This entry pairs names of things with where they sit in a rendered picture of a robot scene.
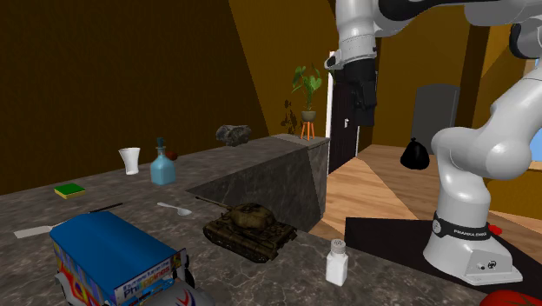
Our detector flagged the olive toy tank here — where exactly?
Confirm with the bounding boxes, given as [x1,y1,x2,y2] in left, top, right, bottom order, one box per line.
[194,196,298,264]

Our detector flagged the colourful toy bus, blue roof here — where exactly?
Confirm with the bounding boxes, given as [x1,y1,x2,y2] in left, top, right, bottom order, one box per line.
[49,210,215,306]

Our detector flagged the white spatula with black handle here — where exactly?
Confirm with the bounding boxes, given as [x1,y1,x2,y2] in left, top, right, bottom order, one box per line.
[12,202,124,240]

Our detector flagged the white cup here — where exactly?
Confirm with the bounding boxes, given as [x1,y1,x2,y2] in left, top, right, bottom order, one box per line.
[117,146,142,176]

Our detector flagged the black robot stand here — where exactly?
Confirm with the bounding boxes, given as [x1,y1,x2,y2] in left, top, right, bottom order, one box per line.
[344,216,542,300]

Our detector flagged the blue glass bottle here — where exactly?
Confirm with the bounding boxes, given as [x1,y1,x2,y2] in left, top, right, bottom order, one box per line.
[149,136,177,187]

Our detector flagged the dark door with white frame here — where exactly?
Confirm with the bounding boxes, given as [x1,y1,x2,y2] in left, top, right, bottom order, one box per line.
[325,50,362,176]

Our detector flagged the grey rock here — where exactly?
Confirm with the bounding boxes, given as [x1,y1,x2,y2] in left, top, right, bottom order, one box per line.
[215,123,253,148]

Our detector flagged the potted plant on orange stool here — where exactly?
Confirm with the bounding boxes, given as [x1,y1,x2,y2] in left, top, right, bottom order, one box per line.
[290,63,324,142]

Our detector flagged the white salt shaker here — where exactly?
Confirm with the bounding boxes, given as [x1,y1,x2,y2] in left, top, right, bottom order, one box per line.
[325,237,349,288]

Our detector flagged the red round object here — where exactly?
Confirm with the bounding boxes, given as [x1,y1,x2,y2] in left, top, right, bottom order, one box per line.
[478,289,542,306]

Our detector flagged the green and yellow sponge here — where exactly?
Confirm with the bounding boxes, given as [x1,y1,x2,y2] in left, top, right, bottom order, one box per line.
[53,183,87,201]

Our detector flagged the white spoon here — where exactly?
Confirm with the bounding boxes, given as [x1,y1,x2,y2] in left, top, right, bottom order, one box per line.
[156,201,193,217]

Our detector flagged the black bag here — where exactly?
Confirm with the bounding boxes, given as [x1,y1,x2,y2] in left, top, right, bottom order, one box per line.
[399,136,431,171]

